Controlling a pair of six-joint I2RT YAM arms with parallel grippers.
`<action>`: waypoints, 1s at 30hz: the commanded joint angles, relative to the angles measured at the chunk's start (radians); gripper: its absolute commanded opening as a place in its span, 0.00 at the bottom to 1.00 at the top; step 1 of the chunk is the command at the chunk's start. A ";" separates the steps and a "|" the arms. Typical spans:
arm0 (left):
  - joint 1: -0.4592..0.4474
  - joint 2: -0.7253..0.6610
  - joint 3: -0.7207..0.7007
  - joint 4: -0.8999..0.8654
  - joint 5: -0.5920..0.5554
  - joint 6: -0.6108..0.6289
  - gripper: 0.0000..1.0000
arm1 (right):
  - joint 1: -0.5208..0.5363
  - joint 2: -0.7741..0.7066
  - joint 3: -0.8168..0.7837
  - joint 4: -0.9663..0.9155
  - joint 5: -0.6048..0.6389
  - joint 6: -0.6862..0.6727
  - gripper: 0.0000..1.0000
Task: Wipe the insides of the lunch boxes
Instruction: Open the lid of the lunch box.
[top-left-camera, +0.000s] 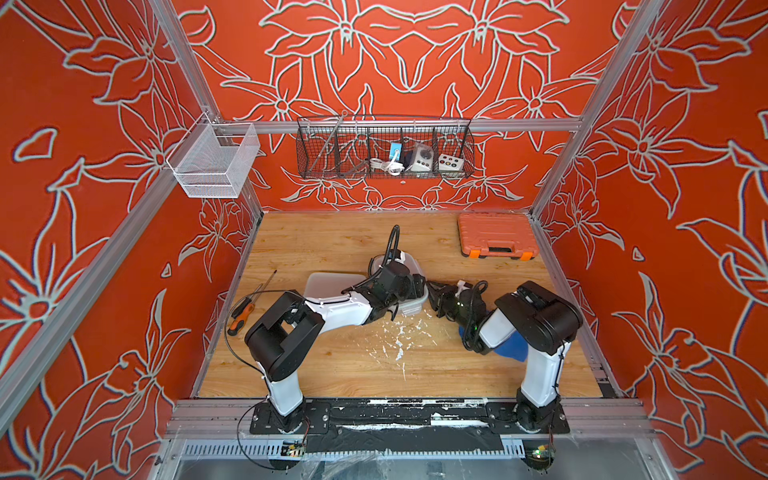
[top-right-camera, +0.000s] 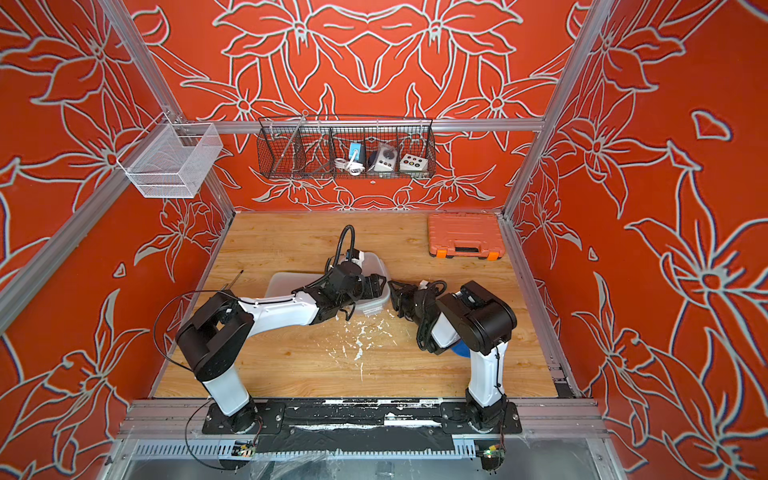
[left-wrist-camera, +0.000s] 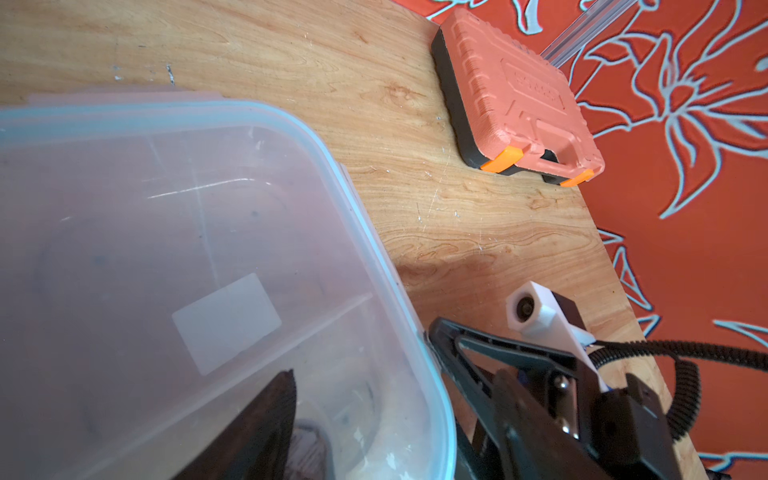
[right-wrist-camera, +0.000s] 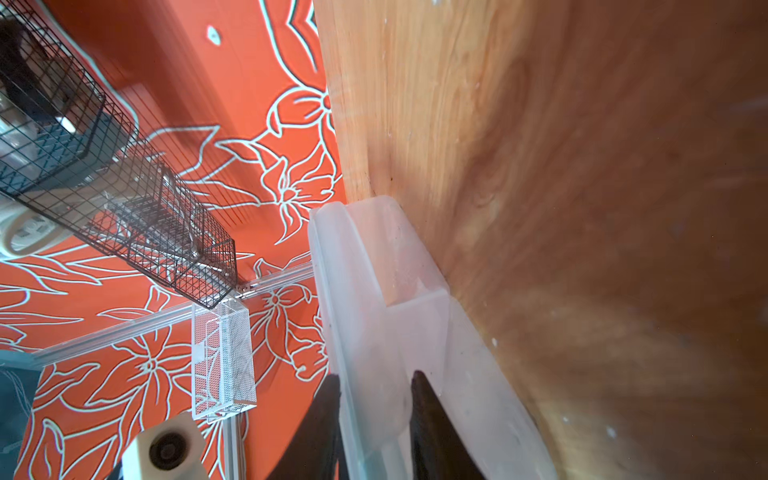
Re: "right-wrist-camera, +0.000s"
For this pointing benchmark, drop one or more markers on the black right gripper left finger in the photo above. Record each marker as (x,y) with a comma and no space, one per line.
(316,450)

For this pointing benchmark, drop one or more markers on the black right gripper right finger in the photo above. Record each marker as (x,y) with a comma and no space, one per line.
(437,451)

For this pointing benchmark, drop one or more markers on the clear lunch box lid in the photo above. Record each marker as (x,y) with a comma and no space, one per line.
(388,313)

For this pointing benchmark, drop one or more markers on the clear acrylic wall bin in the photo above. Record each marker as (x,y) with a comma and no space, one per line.
(222,369)

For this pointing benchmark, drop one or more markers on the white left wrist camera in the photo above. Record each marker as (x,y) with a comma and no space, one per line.
(170,450)

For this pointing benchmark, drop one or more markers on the black wire wall basket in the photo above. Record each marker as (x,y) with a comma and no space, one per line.
(71,153)

